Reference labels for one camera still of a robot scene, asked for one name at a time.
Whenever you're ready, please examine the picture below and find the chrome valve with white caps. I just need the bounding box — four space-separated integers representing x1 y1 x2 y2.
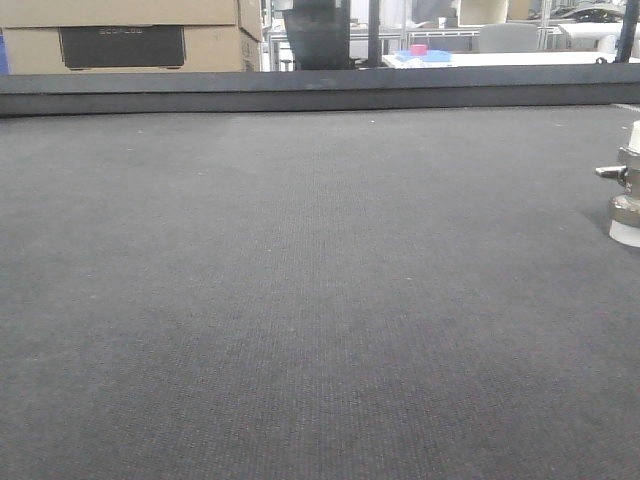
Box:
594 121 639 248

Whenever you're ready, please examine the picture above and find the dark grey conveyor belt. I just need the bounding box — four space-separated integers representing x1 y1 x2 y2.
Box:
1 105 639 479

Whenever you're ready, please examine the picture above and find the lower cardboard box black label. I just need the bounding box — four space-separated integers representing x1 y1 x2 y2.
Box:
3 26 261 75

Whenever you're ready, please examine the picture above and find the upper cardboard box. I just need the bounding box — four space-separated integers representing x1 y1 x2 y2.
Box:
1 0 262 40

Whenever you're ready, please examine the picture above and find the black office chair back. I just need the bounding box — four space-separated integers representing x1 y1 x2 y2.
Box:
283 0 351 71

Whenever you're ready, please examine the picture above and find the blue tray on table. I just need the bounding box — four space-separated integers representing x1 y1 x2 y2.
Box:
393 50 452 68

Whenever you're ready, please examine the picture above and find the white background table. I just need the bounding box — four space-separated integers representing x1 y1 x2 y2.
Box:
382 51 616 69

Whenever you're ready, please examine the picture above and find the grey chair back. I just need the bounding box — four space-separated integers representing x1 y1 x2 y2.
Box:
478 23 538 53

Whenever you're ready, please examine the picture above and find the black vertical pole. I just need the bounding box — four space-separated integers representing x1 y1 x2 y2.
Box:
614 0 639 63

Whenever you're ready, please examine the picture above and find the dark conveyor side rail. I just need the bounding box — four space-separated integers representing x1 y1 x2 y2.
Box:
1 63 639 117

